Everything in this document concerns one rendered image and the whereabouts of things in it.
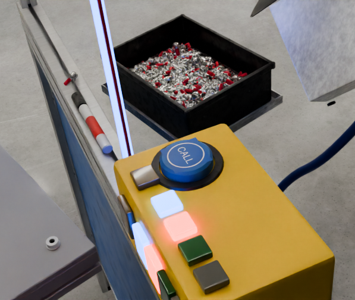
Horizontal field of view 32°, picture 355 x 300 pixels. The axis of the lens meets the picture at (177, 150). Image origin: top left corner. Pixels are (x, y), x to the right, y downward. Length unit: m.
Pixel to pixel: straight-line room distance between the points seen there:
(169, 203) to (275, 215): 0.07
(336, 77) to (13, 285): 0.44
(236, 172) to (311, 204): 1.47
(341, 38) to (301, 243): 0.40
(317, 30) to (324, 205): 1.20
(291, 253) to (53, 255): 0.25
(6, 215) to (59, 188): 1.46
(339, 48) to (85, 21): 2.28
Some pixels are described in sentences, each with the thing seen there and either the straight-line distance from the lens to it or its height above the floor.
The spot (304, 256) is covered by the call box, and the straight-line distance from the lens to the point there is 0.41.
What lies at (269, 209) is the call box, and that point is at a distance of 0.44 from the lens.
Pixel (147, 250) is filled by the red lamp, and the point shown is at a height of 1.06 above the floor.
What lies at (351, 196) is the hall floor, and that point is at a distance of 1.97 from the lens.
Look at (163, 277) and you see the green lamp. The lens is 0.42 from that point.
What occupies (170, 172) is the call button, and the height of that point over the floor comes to 1.08.
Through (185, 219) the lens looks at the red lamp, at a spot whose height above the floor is 1.08.
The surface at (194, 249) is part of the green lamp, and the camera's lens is 0.41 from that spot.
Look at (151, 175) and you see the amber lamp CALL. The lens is 0.46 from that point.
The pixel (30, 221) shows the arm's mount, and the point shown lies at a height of 0.97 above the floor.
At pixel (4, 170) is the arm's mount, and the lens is 0.68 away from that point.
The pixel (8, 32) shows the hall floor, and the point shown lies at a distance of 3.03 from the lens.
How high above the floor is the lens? 1.39
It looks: 41 degrees down
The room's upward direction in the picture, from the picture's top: 8 degrees counter-clockwise
